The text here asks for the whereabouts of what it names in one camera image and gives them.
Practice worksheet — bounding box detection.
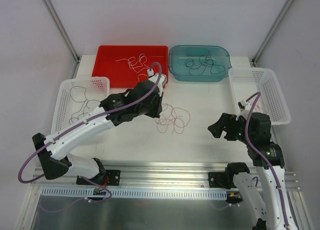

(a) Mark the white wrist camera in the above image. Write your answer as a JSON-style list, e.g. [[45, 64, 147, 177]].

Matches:
[[237, 100, 257, 119], [147, 69, 168, 91]]

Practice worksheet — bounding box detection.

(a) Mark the right white perforated basket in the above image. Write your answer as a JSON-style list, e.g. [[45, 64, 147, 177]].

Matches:
[[228, 67, 291, 125]]

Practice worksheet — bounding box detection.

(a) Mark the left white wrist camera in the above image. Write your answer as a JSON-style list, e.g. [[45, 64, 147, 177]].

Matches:
[[147, 69, 168, 91]]

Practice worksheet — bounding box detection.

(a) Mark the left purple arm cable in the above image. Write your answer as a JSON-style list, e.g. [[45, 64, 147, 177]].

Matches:
[[18, 62, 163, 184]]

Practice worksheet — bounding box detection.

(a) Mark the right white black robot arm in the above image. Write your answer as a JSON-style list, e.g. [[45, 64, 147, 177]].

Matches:
[[207, 112, 297, 229]]

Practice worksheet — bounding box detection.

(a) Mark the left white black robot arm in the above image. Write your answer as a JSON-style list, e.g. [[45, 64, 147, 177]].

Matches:
[[32, 80, 163, 185]]

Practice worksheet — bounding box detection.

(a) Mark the left aluminium frame post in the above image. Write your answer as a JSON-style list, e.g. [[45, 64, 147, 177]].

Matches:
[[42, 0, 80, 63]]

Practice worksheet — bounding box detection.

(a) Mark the left white perforated basket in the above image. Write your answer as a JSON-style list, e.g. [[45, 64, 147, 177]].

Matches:
[[51, 77, 110, 133]]

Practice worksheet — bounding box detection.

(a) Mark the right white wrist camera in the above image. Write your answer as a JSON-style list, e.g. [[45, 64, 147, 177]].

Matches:
[[237, 100, 257, 119]]

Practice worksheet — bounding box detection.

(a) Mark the white perforated basket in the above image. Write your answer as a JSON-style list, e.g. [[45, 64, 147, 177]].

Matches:
[[228, 67, 291, 125], [51, 77, 110, 133]]

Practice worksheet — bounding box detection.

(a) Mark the white wire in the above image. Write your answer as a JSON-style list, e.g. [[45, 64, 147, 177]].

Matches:
[[127, 56, 153, 81], [114, 52, 148, 70]]

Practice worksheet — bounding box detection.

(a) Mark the white slotted cable duct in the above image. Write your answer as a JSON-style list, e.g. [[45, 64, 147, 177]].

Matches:
[[41, 187, 227, 200]]

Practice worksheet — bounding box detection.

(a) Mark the bundle of thin wires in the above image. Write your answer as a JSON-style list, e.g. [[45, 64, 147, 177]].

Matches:
[[153, 103, 191, 135]]

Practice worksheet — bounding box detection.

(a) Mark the teal translucent plastic tub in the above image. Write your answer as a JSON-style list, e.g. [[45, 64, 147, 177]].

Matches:
[[168, 45, 232, 82]]

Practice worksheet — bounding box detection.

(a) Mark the aluminium frame post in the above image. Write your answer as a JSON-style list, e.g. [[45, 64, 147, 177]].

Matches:
[[251, 0, 296, 67], [42, 0, 80, 63]]

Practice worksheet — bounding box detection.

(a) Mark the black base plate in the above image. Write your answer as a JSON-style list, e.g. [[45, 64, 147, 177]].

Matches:
[[207, 171, 226, 188], [89, 170, 121, 186]]

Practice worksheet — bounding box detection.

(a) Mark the aluminium mounting rail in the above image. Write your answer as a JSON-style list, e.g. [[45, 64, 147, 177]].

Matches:
[[31, 160, 301, 192]]

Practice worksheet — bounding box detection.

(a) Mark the right aluminium frame post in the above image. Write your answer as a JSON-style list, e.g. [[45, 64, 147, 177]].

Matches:
[[251, 0, 296, 67]]

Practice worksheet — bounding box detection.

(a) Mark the red plastic tray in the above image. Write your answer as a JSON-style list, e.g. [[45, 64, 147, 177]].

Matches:
[[92, 46, 169, 88]]

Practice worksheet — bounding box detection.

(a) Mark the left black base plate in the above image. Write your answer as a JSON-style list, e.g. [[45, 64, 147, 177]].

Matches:
[[89, 170, 121, 186]]

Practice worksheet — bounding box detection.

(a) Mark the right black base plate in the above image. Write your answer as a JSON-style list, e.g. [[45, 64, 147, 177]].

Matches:
[[207, 171, 226, 188]]

